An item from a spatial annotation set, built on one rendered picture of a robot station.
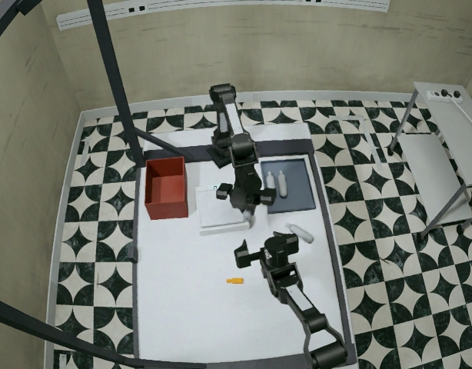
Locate white cylinder with narrow neck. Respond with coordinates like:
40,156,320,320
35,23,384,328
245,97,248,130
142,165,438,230
267,171,275,188
278,171,288,198

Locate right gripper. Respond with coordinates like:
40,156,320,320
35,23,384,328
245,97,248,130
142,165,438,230
234,231,299,269

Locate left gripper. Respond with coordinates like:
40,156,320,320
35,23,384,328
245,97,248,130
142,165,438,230
216,178,277,216

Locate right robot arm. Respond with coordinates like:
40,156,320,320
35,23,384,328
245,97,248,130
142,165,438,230
259,236,348,369

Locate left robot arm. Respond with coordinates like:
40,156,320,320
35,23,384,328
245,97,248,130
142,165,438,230
209,83,262,210

